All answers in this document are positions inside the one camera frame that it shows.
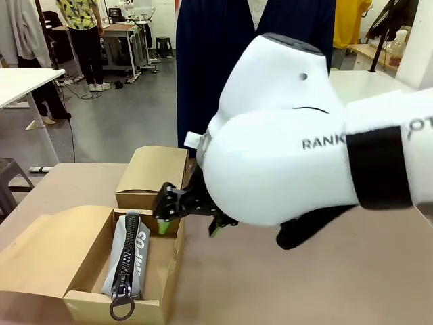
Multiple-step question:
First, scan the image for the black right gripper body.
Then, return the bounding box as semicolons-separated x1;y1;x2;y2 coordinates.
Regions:
182;158;221;218

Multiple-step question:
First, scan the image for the brown cardboard box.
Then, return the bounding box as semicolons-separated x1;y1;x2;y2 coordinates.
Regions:
0;204;186;325
114;145;191;211

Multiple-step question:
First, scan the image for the grey zip pencil case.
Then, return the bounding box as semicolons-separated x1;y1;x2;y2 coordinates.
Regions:
101;211;152;322

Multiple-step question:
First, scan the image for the person in navy coat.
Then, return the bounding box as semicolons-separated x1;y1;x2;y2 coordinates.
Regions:
175;0;336;160

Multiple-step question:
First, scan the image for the black plastic stool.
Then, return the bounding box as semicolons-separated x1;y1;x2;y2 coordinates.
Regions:
154;36;175;59

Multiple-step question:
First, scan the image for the person in black trousers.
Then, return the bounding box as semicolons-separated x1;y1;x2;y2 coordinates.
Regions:
32;9;72;125

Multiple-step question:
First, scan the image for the grey plastic stool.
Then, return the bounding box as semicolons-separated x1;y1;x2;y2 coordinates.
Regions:
0;157;35;217

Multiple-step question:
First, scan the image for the white table with white legs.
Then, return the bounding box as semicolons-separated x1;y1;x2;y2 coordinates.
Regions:
0;67;67;172

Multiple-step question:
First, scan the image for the black device on desk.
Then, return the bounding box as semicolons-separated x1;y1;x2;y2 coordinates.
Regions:
107;7;124;24

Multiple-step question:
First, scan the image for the person in yellow floral shirt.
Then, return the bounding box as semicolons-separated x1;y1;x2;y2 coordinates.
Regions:
55;0;112;93

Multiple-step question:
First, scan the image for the white table behind person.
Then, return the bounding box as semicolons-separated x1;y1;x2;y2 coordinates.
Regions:
329;69;415;103

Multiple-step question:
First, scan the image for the light wooden table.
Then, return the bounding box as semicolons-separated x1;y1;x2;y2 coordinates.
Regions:
348;43;401;72

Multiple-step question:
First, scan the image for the hanging white garment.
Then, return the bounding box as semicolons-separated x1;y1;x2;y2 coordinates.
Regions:
0;0;39;67

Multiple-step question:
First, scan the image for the person in plain yellow shirt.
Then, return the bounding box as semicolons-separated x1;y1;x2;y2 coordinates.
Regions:
332;0;373;70

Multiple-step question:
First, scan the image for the black lamp pole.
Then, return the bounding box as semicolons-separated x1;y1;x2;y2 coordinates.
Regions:
368;0;397;74

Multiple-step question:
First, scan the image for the clear plastic bottle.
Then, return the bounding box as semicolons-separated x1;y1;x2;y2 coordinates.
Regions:
391;29;409;66

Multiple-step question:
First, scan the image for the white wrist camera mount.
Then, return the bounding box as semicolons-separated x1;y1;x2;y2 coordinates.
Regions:
185;131;212;150

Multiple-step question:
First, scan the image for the black strap on robot arm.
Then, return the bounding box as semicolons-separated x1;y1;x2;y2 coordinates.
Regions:
345;125;414;211

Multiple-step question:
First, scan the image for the white desk with metal frame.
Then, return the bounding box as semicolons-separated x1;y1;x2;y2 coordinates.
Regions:
100;18;152;83

